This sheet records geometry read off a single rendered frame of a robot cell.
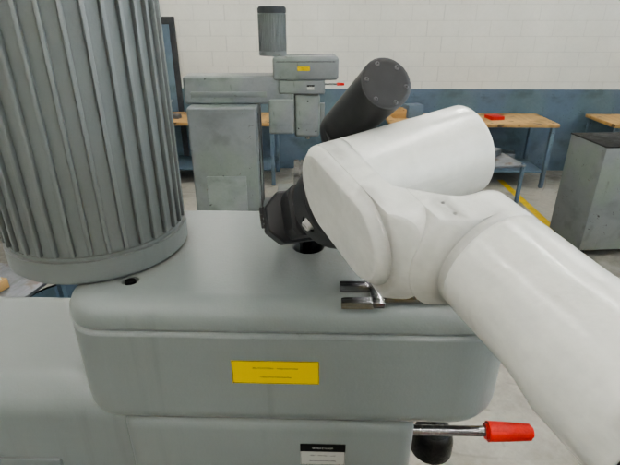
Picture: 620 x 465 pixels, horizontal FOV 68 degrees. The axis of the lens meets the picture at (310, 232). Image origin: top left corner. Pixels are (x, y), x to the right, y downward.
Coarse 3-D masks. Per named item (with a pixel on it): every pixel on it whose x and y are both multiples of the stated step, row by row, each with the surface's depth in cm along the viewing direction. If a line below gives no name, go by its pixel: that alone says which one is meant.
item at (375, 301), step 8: (344, 288) 46; (352, 288) 46; (360, 288) 46; (368, 288) 46; (376, 296) 45; (344, 304) 44; (352, 304) 44; (360, 304) 44; (368, 304) 44; (376, 304) 44; (384, 304) 44
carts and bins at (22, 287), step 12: (504, 156) 482; (516, 192) 468; (0, 264) 271; (0, 276) 259; (12, 276) 259; (0, 288) 243; (12, 288) 247; (24, 288) 247; (36, 288) 247; (48, 288) 287; (60, 288) 267; (72, 288) 293
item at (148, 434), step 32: (128, 416) 53; (160, 416) 53; (160, 448) 54; (192, 448) 54; (224, 448) 54; (256, 448) 54; (288, 448) 54; (320, 448) 54; (352, 448) 53; (384, 448) 53
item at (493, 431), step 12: (420, 432) 54; (432, 432) 54; (444, 432) 54; (456, 432) 54; (468, 432) 54; (480, 432) 54; (492, 432) 53; (504, 432) 53; (516, 432) 53; (528, 432) 53
